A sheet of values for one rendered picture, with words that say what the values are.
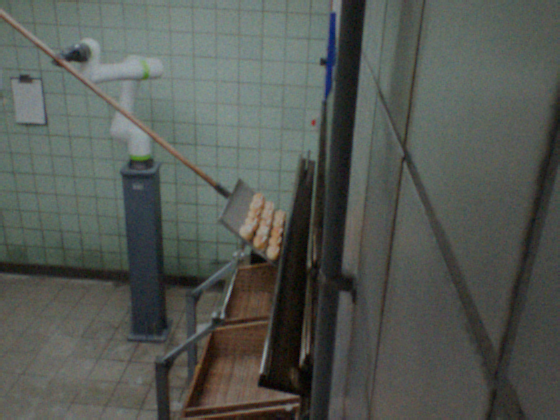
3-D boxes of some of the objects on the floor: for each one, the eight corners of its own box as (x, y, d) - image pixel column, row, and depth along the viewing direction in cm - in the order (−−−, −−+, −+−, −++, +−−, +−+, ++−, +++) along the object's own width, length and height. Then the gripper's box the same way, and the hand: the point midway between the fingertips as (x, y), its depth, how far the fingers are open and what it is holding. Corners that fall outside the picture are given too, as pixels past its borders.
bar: (257, 365, 357) (262, 194, 311) (221, 555, 240) (221, 325, 195) (209, 360, 359) (207, 191, 313) (149, 547, 242) (133, 318, 196)
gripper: (92, 45, 275) (71, 52, 253) (75, 70, 280) (53, 79, 259) (79, 35, 273) (57, 41, 252) (63, 60, 279) (40, 68, 257)
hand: (58, 59), depth 258 cm, fingers closed on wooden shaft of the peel, 3 cm apart
